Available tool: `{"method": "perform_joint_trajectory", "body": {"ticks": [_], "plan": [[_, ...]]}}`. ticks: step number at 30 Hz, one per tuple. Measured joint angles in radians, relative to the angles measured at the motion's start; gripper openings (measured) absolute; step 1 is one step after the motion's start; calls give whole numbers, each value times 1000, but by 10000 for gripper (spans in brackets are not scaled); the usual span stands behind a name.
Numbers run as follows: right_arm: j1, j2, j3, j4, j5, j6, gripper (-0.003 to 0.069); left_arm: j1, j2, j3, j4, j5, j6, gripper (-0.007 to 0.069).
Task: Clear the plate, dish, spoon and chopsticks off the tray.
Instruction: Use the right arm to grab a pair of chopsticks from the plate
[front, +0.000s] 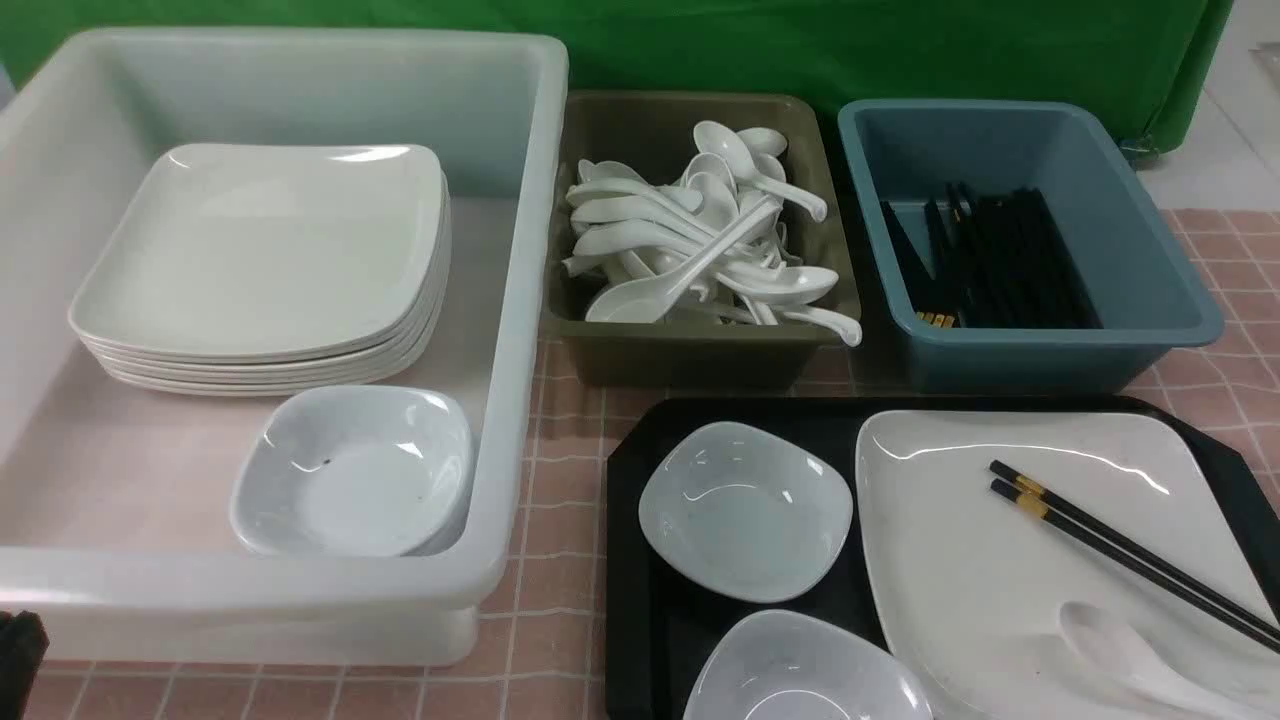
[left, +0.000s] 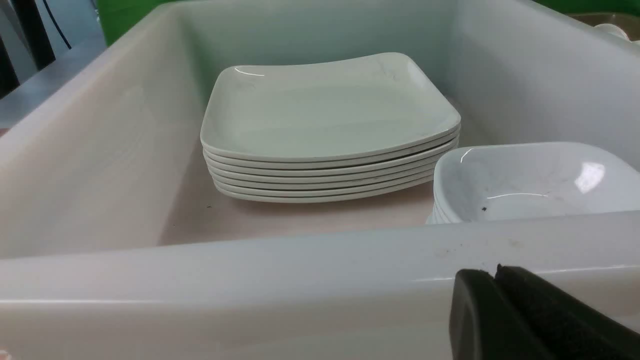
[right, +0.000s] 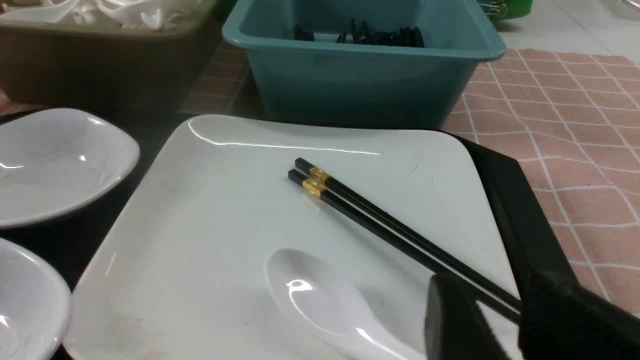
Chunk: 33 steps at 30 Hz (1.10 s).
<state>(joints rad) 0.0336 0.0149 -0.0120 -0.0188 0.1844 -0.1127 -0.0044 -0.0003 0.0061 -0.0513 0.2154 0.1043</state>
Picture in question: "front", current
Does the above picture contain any large white plastic tub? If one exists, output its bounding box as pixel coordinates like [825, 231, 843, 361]
[3, 27, 568, 666]

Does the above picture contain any white bowl tray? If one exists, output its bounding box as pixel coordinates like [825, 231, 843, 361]
[637, 421, 854, 603]
[684, 609, 934, 719]

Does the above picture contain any green backdrop cloth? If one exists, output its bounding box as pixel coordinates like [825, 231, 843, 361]
[1, 1, 1233, 151]

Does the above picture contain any white ceramic soup spoon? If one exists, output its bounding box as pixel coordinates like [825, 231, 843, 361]
[1059, 600, 1277, 719]

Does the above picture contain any white bowl in tub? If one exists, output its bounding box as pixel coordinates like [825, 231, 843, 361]
[228, 386, 475, 557]

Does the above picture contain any pile of white spoons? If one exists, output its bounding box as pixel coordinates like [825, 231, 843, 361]
[562, 120, 863, 347]

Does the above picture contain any pink checkered tablecloth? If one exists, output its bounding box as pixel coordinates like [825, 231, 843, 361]
[26, 209, 1277, 719]

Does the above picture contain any olive green plastic bin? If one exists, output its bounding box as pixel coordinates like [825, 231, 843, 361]
[544, 91, 863, 388]

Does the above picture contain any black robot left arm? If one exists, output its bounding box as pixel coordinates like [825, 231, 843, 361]
[1, 611, 50, 719]

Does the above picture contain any stack of white square plates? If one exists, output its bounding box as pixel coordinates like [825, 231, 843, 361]
[67, 143, 452, 397]

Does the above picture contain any pile of black chopsticks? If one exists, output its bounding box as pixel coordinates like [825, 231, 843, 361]
[879, 183, 1103, 331]

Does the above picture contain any large white square plate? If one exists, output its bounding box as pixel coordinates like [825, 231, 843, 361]
[855, 410, 1279, 719]

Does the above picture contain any blue plastic bin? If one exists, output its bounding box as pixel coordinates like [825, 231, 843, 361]
[838, 99, 1224, 395]

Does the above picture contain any black chopstick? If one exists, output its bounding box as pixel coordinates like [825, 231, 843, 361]
[988, 460, 1279, 643]
[989, 479, 1279, 653]

